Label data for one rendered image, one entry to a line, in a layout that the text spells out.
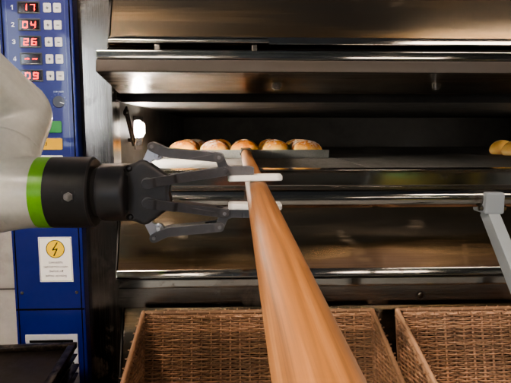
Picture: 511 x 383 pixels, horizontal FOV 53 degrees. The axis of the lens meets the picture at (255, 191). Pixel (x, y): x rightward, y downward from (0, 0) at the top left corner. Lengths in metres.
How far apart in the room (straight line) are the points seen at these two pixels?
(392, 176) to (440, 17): 0.38
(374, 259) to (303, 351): 1.08
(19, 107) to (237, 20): 0.60
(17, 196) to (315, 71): 0.62
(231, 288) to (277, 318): 1.04
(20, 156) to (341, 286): 0.82
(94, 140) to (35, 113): 0.47
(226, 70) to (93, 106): 0.35
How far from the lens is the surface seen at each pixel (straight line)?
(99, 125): 1.22
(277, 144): 1.69
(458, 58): 1.14
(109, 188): 0.65
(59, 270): 1.26
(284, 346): 0.18
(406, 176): 1.25
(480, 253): 1.34
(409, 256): 1.27
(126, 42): 1.12
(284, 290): 0.23
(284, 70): 1.04
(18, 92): 0.75
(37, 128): 0.76
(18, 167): 0.69
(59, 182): 0.66
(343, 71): 1.06
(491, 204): 0.91
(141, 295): 1.26
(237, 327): 1.23
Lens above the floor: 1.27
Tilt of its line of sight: 7 degrees down
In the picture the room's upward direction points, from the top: straight up
